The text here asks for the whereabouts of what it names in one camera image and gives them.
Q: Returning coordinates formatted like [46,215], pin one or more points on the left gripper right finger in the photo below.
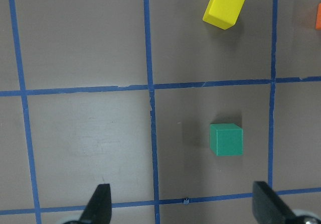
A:
[268,207]

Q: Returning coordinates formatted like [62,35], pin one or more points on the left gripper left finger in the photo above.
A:
[98,209]

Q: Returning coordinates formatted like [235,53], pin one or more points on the green block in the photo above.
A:
[226,139]

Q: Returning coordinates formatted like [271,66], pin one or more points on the orange block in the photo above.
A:
[318,18]

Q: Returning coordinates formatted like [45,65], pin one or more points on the yellow block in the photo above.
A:
[223,13]

